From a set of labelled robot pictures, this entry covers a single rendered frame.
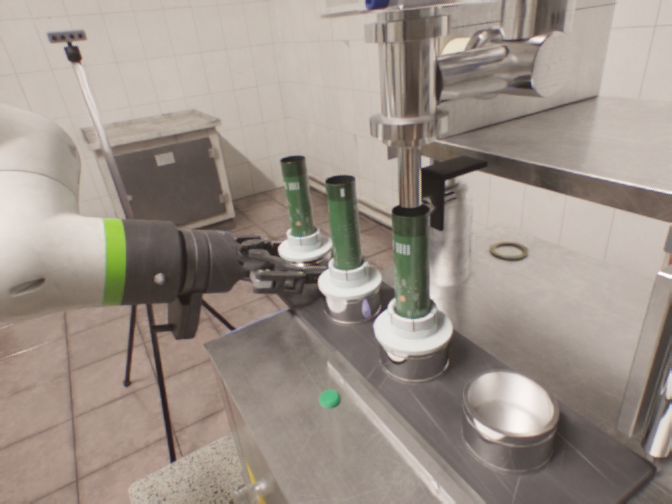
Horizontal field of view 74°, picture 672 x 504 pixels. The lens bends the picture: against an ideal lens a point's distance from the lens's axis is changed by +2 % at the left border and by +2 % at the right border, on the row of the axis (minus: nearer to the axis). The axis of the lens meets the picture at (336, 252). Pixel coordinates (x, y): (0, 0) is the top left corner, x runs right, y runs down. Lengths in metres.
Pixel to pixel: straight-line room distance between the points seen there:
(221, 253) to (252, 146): 3.58
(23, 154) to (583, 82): 0.61
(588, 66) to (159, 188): 2.86
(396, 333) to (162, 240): 0.26
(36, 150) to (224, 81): 3.45
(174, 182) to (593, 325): 2.92
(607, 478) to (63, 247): 0.47
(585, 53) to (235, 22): 3.53
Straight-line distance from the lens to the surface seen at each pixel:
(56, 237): 0.48
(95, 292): 0.49
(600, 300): 0.60
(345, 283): 0.48
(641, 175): 0.37
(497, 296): 0.57
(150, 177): 3.19
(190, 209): 3.30
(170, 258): 0.49
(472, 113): 0.49
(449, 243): 0.56
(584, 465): 0.40
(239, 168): 4.07
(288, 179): 0.54
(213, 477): 0.77
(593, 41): 0.63
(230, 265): 0.52
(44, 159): 0.54
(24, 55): 3.76
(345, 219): 0.45
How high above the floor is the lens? 1.34
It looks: 27 degrees down
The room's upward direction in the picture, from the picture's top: 6 degrees counter-clockwise
